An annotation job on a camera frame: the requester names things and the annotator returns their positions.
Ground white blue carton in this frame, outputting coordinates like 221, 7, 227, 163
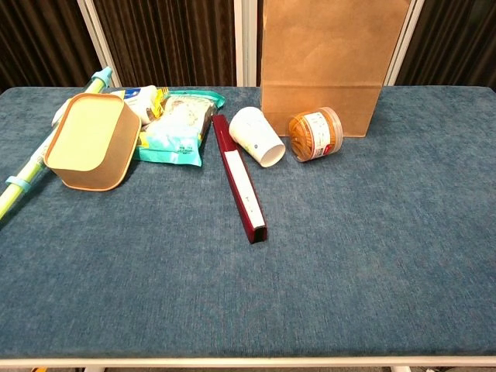
109, 84, 160, 126

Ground white metal table frame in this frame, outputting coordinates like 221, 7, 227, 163
0, 355, 496, 372

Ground white paper cup stack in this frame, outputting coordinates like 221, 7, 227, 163
228, 106, 287, 168

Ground teal snack packet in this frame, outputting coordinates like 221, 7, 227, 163
133, 89, 226, 167

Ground brown paper bag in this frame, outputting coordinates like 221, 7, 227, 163
260, 0, 412, 139

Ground dark red long box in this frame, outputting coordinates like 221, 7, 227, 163
211, 113, 268, 245

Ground tan plastic container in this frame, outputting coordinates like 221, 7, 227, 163
43, 92, 142, 192

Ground green teal pump tube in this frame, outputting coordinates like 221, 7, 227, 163
0, 66, 114, 222

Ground blue fabric table cover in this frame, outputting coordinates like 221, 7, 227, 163
0, 85, 496, 360

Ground clear jar of rubber bands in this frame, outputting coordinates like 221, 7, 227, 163
288, 107, 344, 163

